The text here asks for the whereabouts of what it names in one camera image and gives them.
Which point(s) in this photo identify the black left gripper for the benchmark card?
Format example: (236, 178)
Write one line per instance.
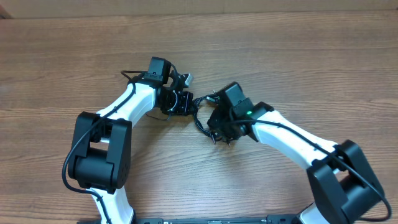
(183, 109)

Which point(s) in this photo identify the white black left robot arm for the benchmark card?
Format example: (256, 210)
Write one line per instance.
(99, 160)

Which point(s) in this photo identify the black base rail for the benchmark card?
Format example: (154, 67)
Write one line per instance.
(269, 219)

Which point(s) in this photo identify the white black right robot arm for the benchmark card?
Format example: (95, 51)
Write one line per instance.
(344, 186)

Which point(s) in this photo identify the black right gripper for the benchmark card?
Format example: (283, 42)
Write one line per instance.
(214, 125)

